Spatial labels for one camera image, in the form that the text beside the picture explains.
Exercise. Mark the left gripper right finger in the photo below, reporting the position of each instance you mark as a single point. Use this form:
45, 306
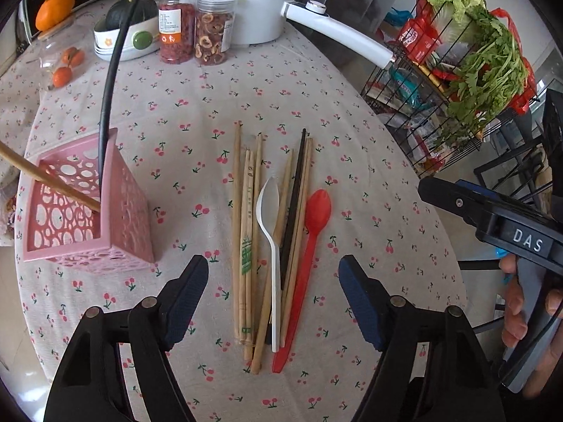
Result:
432, 367

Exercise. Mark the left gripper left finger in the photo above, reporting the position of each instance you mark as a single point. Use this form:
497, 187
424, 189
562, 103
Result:
89, 384

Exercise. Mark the white plastic spoon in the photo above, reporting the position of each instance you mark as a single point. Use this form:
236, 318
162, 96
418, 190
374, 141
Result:
268, 207

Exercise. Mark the black chopstick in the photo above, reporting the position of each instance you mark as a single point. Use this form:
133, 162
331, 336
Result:
290, 211

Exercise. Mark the bamboo chopstick plain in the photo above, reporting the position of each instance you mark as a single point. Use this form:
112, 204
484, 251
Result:
255, 229

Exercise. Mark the bamboo chopstick green print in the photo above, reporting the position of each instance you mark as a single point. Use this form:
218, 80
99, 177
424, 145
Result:
245, 243

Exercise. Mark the brown wooden chopstick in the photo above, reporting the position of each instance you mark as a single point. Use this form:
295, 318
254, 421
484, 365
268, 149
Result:
265, 313

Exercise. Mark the red plastic spoon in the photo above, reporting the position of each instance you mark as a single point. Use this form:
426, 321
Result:
317, 214

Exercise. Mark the pink perforated utensil basket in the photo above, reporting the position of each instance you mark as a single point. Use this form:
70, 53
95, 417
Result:
70, 234

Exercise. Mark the green leafy vegetables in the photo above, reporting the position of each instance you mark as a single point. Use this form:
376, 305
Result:
483, 69

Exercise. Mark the cherry print tablecloth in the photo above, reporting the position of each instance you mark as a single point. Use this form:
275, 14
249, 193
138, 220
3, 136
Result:
176, 127

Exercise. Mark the red snack bag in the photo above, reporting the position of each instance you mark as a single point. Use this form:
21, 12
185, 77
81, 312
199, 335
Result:
418, 36

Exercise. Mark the glass jar with tangerines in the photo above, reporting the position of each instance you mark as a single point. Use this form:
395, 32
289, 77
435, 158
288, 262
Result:
66, 50

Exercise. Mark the white bowl with avocado print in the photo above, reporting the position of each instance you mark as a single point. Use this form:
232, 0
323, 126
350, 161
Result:
142, 39

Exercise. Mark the jar of red dried fruit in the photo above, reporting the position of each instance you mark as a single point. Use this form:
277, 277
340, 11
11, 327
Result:
176, 25

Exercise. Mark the jar of dried slices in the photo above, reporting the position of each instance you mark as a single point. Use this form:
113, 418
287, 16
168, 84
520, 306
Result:
213, 30

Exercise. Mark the orange fruit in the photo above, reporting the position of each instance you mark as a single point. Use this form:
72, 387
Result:
53, 12

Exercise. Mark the white electric pot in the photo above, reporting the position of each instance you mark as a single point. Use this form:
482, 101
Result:
262, 21

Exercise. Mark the black wire basket rack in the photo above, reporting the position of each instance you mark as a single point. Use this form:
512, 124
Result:
410, 101

